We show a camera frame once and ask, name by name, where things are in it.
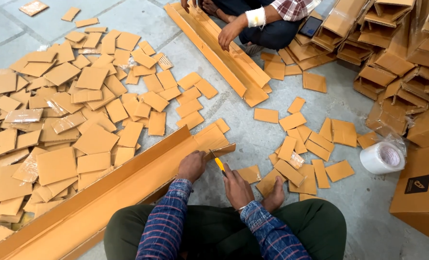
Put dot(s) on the person's left hand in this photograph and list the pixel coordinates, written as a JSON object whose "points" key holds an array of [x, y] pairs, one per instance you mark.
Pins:
{"points": [[191, 167]]}

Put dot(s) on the person's right hand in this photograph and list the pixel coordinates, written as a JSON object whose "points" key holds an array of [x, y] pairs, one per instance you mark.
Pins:
{"points": [[238, 189]]}

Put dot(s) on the person's left fingers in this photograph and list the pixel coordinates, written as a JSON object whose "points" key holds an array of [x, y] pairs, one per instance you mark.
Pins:
{"points": [[199, 155]]}

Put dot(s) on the person's right fingers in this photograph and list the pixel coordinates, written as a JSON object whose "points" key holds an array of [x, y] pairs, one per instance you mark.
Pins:
{"points": [[227, 172]]}

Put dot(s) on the yellow utility knife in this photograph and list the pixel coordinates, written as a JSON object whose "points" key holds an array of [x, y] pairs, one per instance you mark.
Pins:
{"points": [[218, 163]]}

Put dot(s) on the long cardboard angle strip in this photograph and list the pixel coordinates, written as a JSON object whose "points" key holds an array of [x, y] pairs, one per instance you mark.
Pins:
{"points": [[102, 206]]}

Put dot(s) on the person's bare foot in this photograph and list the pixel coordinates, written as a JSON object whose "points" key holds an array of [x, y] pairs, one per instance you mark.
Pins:
{"points": [[274, 196]]}

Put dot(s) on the person's dark green trousers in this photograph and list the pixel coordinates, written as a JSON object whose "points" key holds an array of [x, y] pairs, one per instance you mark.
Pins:
{"points": [[214, 231]]}

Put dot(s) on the scattered small cardboard rectangles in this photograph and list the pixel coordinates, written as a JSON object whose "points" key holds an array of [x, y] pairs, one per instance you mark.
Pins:
{"points": [[301, 144]]}

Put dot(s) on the stack of long cardboard strips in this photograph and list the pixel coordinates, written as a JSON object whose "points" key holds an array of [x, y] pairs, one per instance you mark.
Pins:
{"points": [[229, 57]]}

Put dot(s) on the pile of cut cardboard pieces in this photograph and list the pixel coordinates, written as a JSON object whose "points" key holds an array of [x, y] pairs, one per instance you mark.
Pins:
{"points": [[66, 108]]}

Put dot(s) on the white wrist bandage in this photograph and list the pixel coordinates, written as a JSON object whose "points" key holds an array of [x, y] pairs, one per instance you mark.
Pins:
{"points": [[256, 17]]}

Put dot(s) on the white tape roll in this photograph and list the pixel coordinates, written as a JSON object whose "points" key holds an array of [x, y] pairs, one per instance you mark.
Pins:
{"points": [[380, 159]]}

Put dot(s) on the black smartphone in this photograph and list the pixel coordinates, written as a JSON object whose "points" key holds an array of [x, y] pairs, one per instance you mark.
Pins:
{"points": [[310, 26]]}

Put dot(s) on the cardboard box with black label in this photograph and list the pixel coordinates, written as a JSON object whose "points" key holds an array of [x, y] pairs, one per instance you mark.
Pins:
{"points": [[420, 195]]}

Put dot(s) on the heap of folded cardboard corners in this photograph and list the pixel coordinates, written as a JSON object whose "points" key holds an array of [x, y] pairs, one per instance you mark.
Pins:
{"points": [[391, 54]]}

